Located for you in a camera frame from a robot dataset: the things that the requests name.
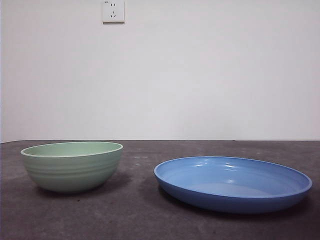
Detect green ribbed bowl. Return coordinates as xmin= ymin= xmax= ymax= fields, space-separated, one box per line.
xmin=20 ymin=141 xmax=124 ymax=193

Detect blue round plate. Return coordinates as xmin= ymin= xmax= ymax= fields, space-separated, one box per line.
xmin=153 ymin=155 xmax=313 ymax=215

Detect white wall socket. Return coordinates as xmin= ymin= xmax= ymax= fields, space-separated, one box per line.
xmin=102 ymin=0 xmax=126 ymax=25

